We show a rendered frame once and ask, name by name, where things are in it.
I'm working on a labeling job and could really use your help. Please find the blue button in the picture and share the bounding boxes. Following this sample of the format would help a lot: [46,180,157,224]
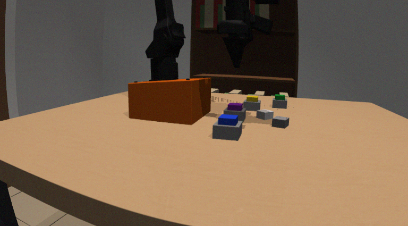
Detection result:
[212,114,243,141]

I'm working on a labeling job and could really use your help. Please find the purple button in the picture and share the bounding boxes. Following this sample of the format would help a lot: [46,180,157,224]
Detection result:
[224,103,247,122]

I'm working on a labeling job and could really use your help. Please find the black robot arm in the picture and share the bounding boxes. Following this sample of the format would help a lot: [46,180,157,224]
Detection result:
[145,0,273,81]

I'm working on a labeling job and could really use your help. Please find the yellow button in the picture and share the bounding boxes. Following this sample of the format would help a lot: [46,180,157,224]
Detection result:
[243,96,261,111]

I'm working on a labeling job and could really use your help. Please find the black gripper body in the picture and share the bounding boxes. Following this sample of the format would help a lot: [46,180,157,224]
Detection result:
[217,2,253,41]

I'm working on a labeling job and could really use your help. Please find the green button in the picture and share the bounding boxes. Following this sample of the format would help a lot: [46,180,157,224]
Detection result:
[273,94,287,109]

